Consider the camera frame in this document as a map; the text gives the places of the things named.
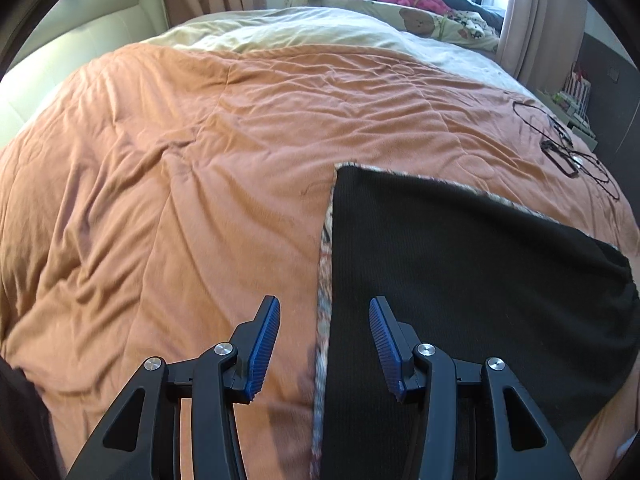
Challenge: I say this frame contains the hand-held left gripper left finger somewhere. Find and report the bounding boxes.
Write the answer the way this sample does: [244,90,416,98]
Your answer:
[65,296,281,480]

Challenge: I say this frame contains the cream upholstered headboard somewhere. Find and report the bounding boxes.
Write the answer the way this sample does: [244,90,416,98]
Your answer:
[0,0,168,148]

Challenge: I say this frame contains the teddy bear pillow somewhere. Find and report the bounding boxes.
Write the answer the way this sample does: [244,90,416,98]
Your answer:
[320,0,501,52]

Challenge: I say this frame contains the black pants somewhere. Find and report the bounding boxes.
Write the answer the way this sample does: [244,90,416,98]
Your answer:
[309,162,640,480]

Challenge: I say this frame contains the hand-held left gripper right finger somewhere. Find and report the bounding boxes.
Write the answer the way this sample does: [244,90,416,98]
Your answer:
[368,296,584,480]

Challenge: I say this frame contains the orange blanket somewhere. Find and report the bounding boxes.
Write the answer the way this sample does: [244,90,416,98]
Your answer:
[0,42,626,480]

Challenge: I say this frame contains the person's dark clothing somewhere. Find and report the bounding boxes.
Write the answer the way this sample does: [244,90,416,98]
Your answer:
[0,357,57,480]

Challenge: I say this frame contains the cream duvet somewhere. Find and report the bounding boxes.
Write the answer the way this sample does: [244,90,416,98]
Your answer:
[142,6,538,98]

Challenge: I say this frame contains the bedside shelf with small items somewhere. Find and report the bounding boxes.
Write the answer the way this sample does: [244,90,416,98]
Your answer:
[537,62,598,151]

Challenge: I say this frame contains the thin black cable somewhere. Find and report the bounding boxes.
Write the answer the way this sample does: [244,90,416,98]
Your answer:
[512,101,621,201]

